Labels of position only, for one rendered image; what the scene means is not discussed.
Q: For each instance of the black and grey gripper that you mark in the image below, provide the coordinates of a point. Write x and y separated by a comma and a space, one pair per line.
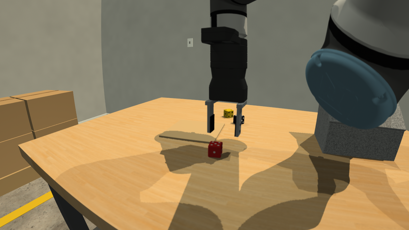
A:
228, 56

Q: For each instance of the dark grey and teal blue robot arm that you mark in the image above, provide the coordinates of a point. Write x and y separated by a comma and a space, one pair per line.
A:
362, 70

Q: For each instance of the red die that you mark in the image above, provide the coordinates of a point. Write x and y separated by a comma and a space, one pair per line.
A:
215, 149

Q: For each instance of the yellow die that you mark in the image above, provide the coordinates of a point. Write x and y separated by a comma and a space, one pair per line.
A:
228, 113

